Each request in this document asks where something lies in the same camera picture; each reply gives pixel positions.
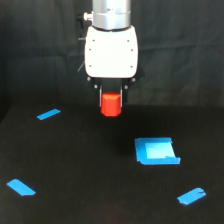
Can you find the blue tape strip front left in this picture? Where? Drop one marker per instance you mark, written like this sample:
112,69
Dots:
20,188

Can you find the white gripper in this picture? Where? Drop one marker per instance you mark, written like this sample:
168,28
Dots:
111,57

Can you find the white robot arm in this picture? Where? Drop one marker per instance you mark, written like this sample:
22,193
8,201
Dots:
107,15

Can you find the red hexagonal block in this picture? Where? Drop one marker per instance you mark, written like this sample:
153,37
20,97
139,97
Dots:
111,104

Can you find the blue tape strip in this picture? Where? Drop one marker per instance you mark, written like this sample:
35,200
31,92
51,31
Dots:
191,196
48,114
20,188

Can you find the blue tape strip back left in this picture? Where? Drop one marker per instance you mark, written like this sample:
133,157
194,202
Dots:
48,114

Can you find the blue tape strip front right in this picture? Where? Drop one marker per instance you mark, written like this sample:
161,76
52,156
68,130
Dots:
191,196

